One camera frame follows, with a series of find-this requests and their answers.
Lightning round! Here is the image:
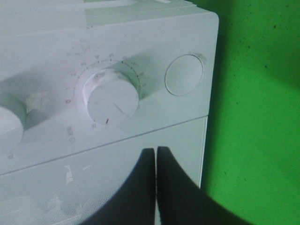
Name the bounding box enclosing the white microwave oven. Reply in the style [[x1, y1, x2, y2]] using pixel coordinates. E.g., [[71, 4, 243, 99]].
[[0, 0, 219, 174]]

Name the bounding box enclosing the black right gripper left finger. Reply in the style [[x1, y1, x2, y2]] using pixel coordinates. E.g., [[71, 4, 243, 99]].
[[82, 148, 156, 225]]

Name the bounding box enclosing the white microwave knob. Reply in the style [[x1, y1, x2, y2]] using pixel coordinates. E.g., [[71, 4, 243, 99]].
[[82, 67, 140, 127], [0, 93, 26, 155]]

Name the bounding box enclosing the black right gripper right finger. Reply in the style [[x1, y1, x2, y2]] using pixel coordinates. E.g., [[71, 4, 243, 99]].
[[157, 146, 250, 225]]

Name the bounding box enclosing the round white door button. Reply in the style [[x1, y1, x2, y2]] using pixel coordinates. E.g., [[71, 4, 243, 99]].
[[165, 54, 204, 96]]

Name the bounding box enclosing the white microwave door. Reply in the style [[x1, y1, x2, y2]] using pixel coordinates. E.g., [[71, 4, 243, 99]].
[[0, 117, 208, 225]]

